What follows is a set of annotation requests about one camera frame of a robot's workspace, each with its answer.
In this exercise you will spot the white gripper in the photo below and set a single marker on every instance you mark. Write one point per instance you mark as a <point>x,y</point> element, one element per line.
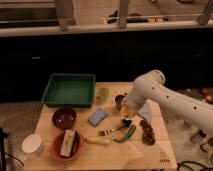
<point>132,103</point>

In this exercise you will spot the orange red apple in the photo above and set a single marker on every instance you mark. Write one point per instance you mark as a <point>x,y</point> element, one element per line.
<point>126,112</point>

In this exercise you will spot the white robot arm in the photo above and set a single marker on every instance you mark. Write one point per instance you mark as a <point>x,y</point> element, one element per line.
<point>151,86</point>

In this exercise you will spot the small metal cup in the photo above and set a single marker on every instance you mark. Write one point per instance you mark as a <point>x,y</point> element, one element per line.
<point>118,101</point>

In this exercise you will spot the green plastic cup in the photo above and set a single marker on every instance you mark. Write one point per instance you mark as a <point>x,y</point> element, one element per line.
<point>102,94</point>

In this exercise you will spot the grey folded cloth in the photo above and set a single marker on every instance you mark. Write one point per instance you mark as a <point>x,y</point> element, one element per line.
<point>145,112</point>

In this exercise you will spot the green cucumber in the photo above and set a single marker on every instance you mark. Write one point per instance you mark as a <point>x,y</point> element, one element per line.
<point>128,135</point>

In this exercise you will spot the dark grape bunch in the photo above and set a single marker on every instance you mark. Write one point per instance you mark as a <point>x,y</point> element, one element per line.
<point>148,135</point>

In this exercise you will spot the blue sponge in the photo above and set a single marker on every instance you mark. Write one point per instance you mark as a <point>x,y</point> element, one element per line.
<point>96,117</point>

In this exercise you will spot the metal fork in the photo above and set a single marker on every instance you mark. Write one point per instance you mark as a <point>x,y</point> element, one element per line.
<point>107,132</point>

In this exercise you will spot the yellow banana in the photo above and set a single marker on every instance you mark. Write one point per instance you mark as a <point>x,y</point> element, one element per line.
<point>98,141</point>

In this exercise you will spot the green plastic tray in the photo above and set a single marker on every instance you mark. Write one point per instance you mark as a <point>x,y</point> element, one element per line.
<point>74,90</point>

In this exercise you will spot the wooden block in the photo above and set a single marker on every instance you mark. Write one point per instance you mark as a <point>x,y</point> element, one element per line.
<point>67,143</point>

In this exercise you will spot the dark red bowl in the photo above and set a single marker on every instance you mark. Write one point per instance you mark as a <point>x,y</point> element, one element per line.
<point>64,118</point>

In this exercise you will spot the orange bowl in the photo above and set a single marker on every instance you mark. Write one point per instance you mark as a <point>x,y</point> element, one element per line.
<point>76,149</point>

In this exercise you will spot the white handled brush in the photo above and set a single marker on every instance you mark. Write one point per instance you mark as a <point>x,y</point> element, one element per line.
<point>126,122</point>

